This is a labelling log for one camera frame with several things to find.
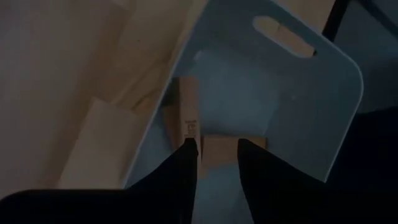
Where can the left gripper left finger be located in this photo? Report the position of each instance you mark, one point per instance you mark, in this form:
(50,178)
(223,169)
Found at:
(155,202)

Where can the wooden block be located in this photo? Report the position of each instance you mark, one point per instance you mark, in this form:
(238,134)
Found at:
(220,152)
(186,109)

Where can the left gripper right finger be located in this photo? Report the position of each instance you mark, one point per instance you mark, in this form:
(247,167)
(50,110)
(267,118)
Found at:
(295,202)

